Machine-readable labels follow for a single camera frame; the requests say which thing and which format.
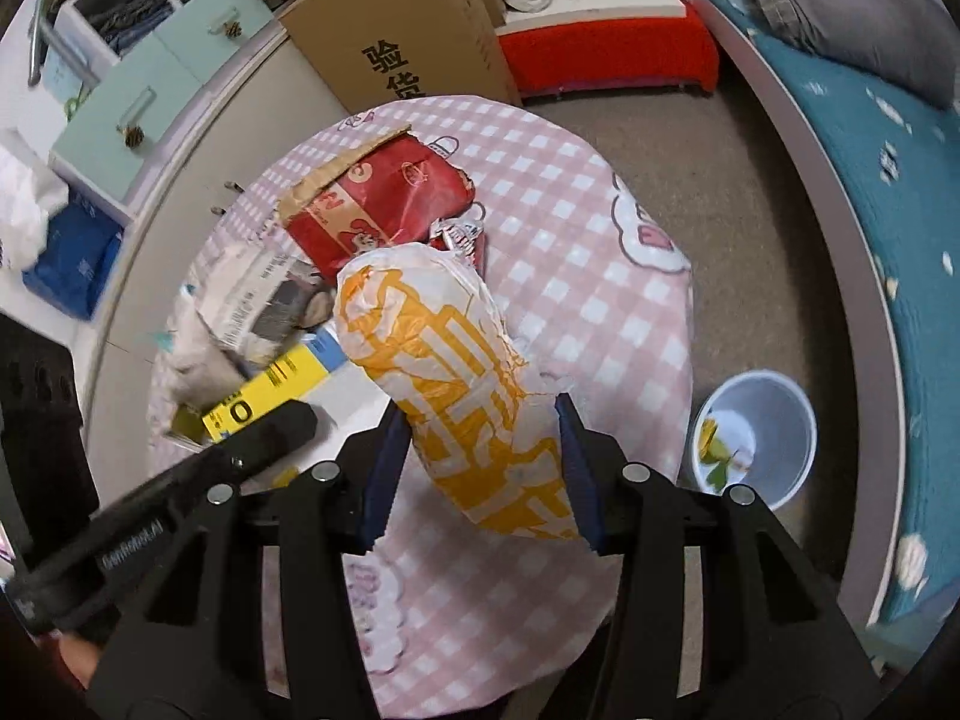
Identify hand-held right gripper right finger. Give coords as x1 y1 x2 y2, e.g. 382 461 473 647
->
555 394 886 720

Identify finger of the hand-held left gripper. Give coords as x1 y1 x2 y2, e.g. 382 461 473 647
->
214 400 317 472

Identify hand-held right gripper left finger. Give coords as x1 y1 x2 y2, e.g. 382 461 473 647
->
86 399 413 720

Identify yellow box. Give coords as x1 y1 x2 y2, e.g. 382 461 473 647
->
201 325 351 445

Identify beige paper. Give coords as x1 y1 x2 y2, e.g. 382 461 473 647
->
160 291 250 421

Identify orange and white paper bag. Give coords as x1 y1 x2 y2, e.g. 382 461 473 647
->
334 244 595 541

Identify newspaper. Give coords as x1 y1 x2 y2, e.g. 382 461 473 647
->
216 246 338 362

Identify yellow-green scrap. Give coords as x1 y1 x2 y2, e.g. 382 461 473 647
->
700 420 755 490

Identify white waste bin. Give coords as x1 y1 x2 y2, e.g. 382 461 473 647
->
682 369 818 515

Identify red and white small wrapper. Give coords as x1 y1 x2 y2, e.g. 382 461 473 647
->
433 216 488 269

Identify red torn paper bag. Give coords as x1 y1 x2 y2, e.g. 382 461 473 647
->
276 126 477 278

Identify black perforated plastic object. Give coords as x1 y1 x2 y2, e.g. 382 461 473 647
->
0 311 103 565

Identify blue bag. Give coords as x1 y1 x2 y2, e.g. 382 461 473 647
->
22 193 125 325

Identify white cabinet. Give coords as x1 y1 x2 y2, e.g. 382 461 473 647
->
90 19 353 481

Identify mint green drawer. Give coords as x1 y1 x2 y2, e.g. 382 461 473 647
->
156 0 276 85
51 36 209 201

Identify white plastic bag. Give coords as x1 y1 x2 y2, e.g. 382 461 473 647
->
0 130 73 272

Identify blue bed with pillow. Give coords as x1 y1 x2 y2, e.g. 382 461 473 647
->
686 0 960 627

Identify large cardboard box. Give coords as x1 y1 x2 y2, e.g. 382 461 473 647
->
277 0 524 117

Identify red and white storage bench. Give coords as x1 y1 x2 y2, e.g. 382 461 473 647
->
480 0 721 100

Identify folded jeans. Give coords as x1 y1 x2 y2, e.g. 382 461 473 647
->
81 0 175 51

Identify white shelf unit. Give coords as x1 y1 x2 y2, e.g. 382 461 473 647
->
30 0 287 227

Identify metal bar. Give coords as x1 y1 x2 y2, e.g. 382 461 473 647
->
28 0 59 88

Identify plaid pillow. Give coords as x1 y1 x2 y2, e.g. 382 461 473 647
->
731 0 805 47

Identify grey blanket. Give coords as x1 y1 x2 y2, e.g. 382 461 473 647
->
709 0 960 112

